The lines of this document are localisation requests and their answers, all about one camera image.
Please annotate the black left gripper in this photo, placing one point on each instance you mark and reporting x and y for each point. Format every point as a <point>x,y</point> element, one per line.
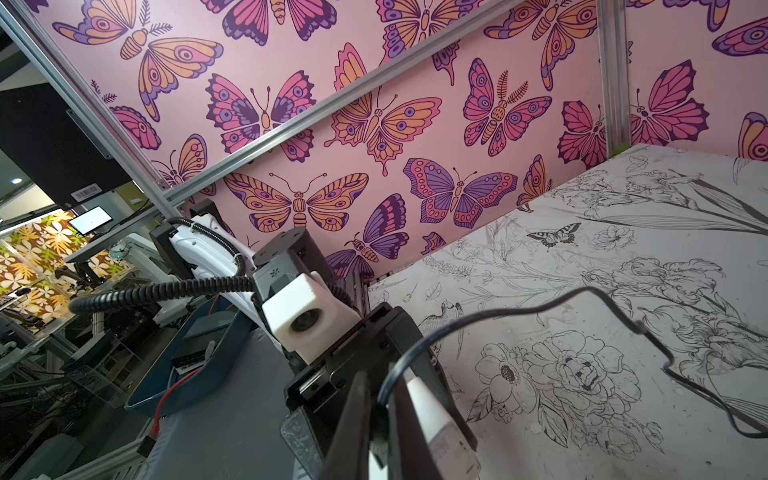
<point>317,395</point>

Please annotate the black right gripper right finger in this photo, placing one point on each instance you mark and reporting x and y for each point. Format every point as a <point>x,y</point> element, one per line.
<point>409,423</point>

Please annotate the aluminium frame post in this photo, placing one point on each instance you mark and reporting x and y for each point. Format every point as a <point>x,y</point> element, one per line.
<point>614,63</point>

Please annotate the white network switch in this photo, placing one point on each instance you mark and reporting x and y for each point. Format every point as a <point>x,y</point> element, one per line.
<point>450,450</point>

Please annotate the blue plastic bin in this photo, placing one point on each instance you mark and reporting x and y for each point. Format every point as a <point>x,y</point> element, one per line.
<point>196,361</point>

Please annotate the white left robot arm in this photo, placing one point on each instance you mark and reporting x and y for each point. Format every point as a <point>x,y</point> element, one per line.
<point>218,264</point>

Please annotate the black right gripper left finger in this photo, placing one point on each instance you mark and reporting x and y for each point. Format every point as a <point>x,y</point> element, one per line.
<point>348,456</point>

